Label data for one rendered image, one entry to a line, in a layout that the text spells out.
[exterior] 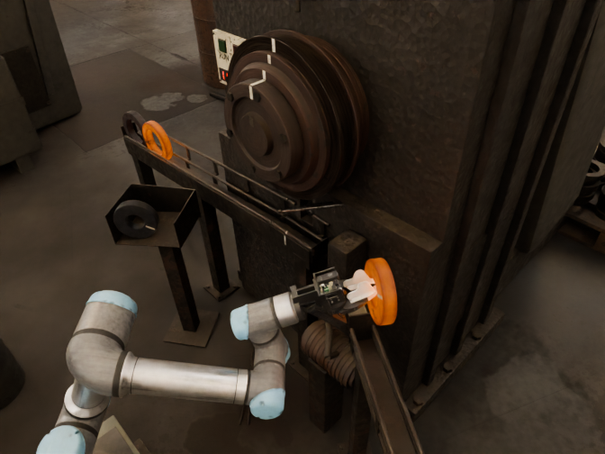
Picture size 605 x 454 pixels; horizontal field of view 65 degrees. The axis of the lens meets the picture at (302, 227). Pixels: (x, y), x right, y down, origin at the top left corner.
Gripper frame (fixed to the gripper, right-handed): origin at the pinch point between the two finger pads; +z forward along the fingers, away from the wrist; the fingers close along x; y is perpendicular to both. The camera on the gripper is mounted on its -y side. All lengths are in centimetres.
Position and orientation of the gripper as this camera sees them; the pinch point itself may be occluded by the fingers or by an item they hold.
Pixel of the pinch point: (379, 286)
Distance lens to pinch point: 112.2
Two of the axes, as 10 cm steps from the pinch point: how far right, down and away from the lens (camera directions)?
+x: -1.6, -6.4, 7.5
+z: 9.5, -3.1, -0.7
